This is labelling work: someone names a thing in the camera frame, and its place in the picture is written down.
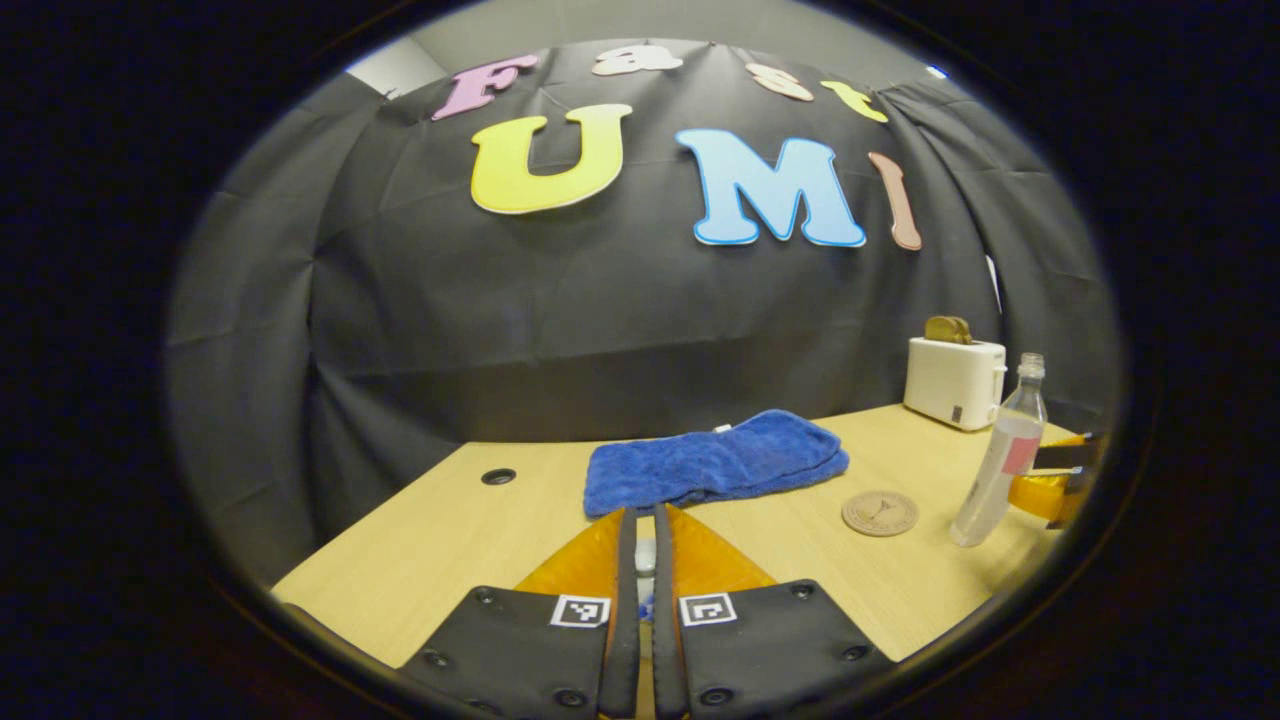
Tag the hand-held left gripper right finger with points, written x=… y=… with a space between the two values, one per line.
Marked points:
x=665 y=620

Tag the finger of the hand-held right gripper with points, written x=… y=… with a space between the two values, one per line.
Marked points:
x=1040 y=492
x=1070 y=456

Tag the blue patterned teacup lid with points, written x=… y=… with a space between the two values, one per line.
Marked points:
x=646 y=560

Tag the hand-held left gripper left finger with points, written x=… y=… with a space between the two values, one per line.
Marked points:
x=627 y=620

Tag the clear plastic water bottle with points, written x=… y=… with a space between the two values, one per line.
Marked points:
x=995 y=480

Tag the round wooden coaster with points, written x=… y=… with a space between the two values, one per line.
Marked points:
x=880 y=513

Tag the blue towel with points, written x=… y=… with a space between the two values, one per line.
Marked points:
x=710 y=465

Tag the white toaster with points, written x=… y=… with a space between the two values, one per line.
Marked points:
x=950 y=385

